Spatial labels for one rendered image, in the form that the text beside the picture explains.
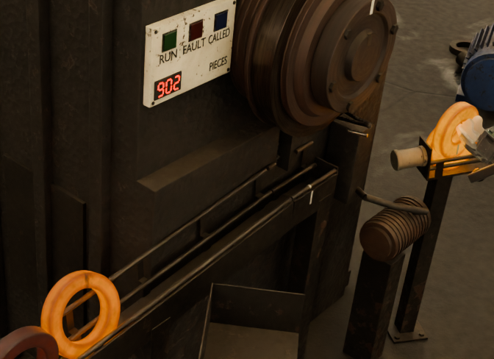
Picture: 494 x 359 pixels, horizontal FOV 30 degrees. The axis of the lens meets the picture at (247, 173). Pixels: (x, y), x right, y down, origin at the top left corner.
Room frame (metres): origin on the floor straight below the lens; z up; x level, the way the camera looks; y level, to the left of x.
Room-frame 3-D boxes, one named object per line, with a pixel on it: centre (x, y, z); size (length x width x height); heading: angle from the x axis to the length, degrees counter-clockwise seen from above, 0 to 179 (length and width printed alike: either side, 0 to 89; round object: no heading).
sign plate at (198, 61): (1.79, 0.15, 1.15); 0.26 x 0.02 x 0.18; 144
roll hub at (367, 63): (1.94, -0.22, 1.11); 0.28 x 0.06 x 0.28; 144
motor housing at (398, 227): (2.19, -0.45, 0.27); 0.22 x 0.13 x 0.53; 144
